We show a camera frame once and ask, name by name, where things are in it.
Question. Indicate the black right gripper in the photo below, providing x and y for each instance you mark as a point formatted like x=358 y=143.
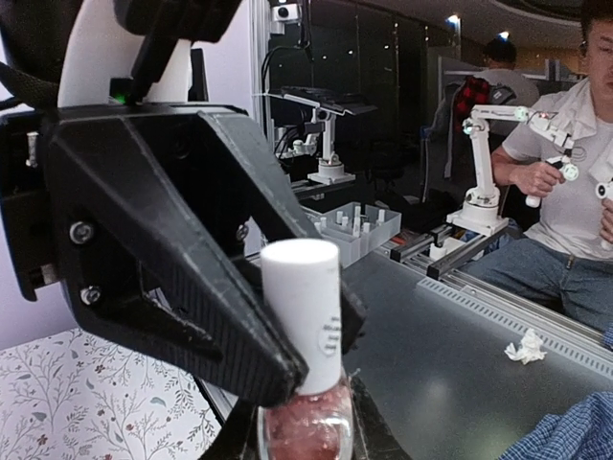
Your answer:
x=137 y=209

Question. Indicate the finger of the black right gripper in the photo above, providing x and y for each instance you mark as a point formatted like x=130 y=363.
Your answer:
x=251 y=206

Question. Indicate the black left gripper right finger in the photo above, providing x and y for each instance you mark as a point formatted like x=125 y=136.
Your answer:
x=372 y=437

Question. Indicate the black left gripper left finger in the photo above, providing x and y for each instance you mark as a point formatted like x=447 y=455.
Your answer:
x=237 y=439

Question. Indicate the white nail polish brush cap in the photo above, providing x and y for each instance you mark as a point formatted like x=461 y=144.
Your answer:
x=301 y=284

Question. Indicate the pink nail polish bottle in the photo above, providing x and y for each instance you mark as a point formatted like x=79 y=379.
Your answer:
x=309 y=427

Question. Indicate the blue checked sleeve forearm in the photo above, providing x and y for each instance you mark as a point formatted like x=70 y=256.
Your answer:
x=584 y=431

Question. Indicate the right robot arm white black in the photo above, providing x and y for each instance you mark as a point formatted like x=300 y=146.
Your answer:
x=29 y=48

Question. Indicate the clear box of white bottles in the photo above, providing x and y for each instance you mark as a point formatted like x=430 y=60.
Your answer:
x=357 y=229

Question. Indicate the floral patterned table mat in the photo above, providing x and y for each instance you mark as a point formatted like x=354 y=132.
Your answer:
x=76 y=396

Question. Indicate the crumpled white tissue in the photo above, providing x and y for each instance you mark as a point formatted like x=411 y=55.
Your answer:
x=530 y=349

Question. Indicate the operator in white shirt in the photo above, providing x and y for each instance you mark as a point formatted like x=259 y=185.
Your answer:
x=564 y=261

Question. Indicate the background person dark cap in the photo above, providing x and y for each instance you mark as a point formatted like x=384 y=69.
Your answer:
x=500 y=57

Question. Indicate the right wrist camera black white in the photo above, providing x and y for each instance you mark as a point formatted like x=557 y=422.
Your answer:
x=146 y=43

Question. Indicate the front aluminium rail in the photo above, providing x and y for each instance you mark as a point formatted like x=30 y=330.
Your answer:
x=437 y=256

